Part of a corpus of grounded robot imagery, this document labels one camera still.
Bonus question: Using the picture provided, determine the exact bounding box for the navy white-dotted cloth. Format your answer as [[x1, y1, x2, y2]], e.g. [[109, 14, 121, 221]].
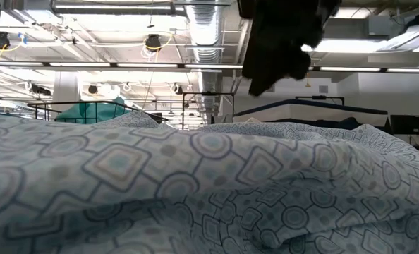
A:
[[237, 0, 343, 98]]

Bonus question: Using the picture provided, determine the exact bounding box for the white geometric patterned sheet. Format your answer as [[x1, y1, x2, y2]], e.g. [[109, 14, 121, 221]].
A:
[[0, 111, 419, 254]]

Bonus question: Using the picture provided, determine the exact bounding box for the bright fluorescent ceiling light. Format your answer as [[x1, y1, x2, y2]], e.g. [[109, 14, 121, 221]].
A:
[[300, 37, 419, 54]]

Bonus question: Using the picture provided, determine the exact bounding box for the teal and white cloth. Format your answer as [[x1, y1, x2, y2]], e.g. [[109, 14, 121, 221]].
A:
[[55, 97, 133, 124]]

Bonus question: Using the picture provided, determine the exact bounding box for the black monitor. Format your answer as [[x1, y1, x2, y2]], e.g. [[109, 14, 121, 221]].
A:
[[389, 114, 419, 135]]

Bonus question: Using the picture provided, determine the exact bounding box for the small black ceiling fixture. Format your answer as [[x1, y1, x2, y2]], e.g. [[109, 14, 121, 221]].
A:
[[30, 83, 52, 97]]

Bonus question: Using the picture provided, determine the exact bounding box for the black wire basket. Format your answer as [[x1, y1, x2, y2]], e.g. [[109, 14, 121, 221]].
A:
[[26, 100, 168, 125]]

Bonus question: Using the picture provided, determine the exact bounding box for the black metal frame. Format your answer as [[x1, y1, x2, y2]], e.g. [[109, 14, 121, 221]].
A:
[[296, 95, 345, 106]]

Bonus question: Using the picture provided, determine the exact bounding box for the black ceiling device yellow cable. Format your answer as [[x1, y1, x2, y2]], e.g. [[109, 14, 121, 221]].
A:
[[0, 30, 11, 50], [144, 33, 163, 52]]

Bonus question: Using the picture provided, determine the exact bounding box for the silver ribbed ventilation duct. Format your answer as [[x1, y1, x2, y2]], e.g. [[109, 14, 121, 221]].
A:
[[186, 0, 225, 125]]

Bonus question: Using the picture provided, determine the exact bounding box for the navy and white fabric bin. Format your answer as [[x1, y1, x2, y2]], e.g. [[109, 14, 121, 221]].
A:
[[232, 98, 390, 131]]

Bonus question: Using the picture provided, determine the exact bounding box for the long overhead light bar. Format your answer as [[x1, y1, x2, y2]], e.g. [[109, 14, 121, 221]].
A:
[[0, 60, 419, 74]]

